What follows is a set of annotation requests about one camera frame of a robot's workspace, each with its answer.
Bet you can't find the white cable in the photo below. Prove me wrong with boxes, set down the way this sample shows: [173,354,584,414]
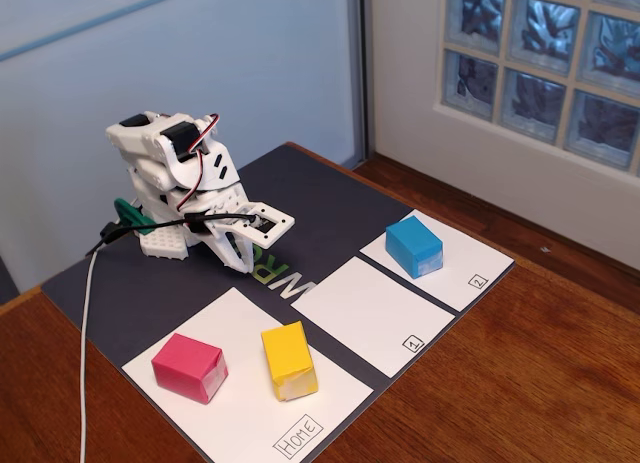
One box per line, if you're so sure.
[78,250,101,463]

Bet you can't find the glass block window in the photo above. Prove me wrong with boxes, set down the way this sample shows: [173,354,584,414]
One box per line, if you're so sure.
[439,0,640,178]

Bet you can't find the red black servo wires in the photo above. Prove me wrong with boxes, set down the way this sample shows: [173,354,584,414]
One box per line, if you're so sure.
[177,113,222,215]

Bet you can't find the yellow paper box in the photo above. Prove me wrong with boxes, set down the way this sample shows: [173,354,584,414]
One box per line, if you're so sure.
[260,320,320,403]

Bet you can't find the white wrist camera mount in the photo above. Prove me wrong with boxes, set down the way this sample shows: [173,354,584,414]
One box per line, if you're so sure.
[239,201,296,250]

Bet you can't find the green clamp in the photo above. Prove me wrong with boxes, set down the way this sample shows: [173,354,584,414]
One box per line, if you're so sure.
[113,197,159,236]

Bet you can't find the white paper sheet marked 1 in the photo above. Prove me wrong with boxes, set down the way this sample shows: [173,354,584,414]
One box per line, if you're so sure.
[289,255,456,379]

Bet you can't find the black camera cable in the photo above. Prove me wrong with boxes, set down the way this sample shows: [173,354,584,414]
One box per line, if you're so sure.
[85,210,257,257]

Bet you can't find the white paper sheet marked home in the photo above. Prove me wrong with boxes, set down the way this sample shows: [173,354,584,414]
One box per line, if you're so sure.
[121,286,375,463]

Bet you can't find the grey metal door frame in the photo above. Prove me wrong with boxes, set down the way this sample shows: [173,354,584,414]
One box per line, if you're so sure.
[346,0,375,165]

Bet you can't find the dark grey mat board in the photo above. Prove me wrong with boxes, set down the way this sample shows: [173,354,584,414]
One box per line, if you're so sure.
[40,142,516,463]

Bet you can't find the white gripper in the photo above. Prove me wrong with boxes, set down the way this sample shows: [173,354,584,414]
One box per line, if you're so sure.
[187,180,257,275]

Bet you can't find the blue paper box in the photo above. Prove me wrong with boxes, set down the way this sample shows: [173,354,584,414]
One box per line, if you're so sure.
[385,215,445,279]

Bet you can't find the pink paper box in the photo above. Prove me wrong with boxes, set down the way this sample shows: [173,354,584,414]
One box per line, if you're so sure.
[151,332,230,406]

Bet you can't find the white paper sheet marked 2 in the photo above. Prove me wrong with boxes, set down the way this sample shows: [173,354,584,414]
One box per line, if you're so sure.
[358,208,516,313]

